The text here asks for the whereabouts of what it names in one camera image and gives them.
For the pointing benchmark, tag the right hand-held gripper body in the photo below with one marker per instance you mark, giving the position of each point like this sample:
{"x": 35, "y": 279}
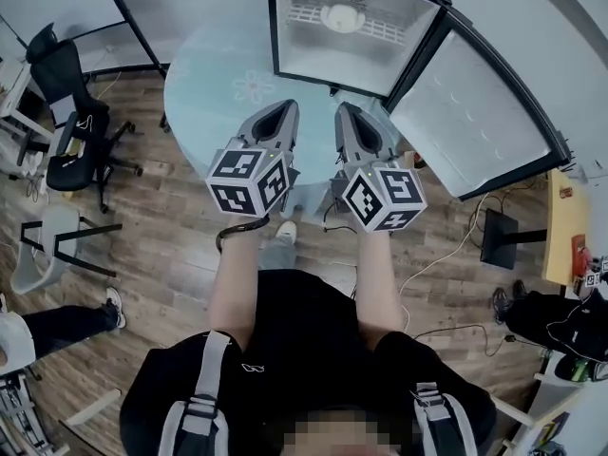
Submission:
{"x": 399, "y": 193}

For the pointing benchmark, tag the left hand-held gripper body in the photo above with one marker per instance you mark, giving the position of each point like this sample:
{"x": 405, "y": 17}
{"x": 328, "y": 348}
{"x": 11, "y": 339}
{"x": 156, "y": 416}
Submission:
{"x": 237, "y": 174}

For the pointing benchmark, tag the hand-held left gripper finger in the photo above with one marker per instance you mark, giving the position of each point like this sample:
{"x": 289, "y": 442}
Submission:
{"x": 249, "y": 124}
{"x": 290, "y": 131}

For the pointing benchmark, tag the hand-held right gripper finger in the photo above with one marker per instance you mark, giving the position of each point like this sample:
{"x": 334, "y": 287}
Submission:
{"x": 387, "y": 145}
{"x": 346, "y": 136}

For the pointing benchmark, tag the white round food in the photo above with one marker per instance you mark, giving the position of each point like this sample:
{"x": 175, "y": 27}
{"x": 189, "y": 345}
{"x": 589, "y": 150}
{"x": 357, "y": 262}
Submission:
{"x": 343, "y": 17}

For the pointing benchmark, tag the white round plate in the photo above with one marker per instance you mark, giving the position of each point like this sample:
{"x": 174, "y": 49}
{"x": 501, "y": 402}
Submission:
{"x": 324, "y": 17}

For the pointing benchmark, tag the person's right forearm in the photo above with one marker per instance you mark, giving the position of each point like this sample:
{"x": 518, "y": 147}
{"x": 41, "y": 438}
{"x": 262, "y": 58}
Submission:
{"x": 380, "y": 292}

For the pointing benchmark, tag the person's left forearm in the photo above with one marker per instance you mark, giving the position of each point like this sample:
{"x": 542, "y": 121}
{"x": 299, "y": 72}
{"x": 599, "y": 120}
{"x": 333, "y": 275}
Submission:
{"x": 235, "y": 292}

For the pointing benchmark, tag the white wire fridge shelf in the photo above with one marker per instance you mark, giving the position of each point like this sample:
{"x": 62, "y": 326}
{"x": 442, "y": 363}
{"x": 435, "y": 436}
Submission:
{"x": 382, "y": 24}

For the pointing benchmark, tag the round table light blue tablecloth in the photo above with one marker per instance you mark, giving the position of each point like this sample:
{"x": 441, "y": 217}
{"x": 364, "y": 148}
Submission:
{"x": 214, "y": 112}

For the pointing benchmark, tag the person's white shoe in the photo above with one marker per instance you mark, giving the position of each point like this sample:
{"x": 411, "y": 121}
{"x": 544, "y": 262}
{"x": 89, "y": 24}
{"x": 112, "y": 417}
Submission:
{"x": 286, "y": 231}

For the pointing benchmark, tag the yellow table black stand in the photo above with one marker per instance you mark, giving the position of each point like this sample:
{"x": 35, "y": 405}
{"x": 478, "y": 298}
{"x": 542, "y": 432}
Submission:
{"x": 560, "y": 235}

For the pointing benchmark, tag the person's black shirt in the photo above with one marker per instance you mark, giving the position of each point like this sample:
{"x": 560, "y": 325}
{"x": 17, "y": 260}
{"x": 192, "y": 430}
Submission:
{"x": 304, "y": 330}

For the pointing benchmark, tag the red box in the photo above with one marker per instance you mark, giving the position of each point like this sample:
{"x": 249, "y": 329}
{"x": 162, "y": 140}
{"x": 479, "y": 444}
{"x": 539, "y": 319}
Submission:
{"x": 580, "y": 254}

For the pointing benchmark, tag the black office chair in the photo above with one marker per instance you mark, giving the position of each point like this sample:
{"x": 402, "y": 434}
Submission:
{"x": 62, "y": 64}

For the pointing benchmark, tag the black framed whiteboard stand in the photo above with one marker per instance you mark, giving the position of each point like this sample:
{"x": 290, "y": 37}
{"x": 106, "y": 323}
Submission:
{"x": 71, "y": 17}

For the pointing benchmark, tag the grey plastic chair black legs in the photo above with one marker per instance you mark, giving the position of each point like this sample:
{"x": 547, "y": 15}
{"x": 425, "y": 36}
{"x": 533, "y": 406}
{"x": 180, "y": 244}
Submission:
{"x": 33, "y": 273}

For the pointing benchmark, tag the white desk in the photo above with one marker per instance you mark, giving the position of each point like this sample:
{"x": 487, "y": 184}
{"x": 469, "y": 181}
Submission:
{"x": 12, "y": 93}

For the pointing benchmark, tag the person's chin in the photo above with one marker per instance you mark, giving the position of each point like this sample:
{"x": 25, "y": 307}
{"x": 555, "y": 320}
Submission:
{"x": 347, "y": 435}

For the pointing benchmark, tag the black green bag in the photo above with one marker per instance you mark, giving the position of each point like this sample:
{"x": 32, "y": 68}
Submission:
{"x": 579, "y": 371}

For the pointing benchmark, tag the light wooden shelf unit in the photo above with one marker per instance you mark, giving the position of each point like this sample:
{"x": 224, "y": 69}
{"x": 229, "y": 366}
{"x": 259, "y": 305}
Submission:
{"x": 560, "y": 397}

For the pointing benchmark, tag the light wooden plank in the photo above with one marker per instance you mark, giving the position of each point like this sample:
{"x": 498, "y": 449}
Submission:
{"x": 95, "y": 405}

